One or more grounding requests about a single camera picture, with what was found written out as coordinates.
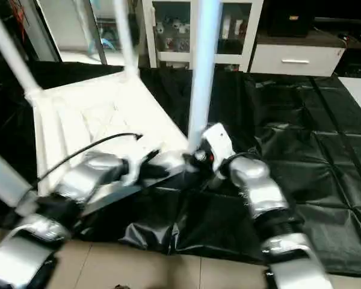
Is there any black mat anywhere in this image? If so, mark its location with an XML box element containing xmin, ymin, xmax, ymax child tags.
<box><xmin>0</xmin><ymin>60</ymin><xmax>361</xmax><ymax>278</ymax></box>

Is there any white glass-door cabinet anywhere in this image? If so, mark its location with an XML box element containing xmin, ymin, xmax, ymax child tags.
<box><xmin>141</xmin><ymin>0</ymin><xmax>265</xmax><ymax>73</ymax></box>

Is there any black TV stand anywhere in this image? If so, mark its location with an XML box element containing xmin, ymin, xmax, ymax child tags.
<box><xmin>314</xmin><ymin>16</ymin><xmax>361</xmax><ymax>49</ymax></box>

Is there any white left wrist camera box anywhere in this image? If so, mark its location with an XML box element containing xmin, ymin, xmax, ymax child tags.
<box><xmin>124</xmin><ymin>140</ymin><xmax>162</xmax><ymax>187</ymax></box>

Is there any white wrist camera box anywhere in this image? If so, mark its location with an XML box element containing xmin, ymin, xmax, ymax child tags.
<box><xmin>124</xmin><ymin>140</ymin><xmax>162</xmax><ymax>187</ymax></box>
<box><xmin>200</xmin><ymin>122</ymin><xmax>236</xmax><ymax>182</ymax></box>

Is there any white drawer unit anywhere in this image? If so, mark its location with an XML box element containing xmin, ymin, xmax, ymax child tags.
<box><xmin>249</xmin><ymin>43</ymin><xmax>347</xmax><ymax>78</ymax></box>

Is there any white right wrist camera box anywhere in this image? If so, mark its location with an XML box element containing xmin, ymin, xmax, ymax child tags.
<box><xmin>200</xmin><ymin>122</ymin><xmax>236</xmax><ymax>182</ymax></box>

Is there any black box with orange label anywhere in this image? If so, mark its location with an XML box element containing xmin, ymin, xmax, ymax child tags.
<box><xmin>266</xmin><ymin>0</ymin><xmax>317</xmax><ymax>39</ymax></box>

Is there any light blue plastic stand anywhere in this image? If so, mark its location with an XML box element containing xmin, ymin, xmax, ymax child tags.
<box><xmin>88</xmin><ymin>37</ymin><xmax>116</xmax><ymax>52</ymax></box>

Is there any white plastic table top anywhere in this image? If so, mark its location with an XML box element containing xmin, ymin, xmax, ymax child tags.
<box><xmin>23</xmin><ymin>70</ymin><xmax>200</xmax><ymax>200</ymax></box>

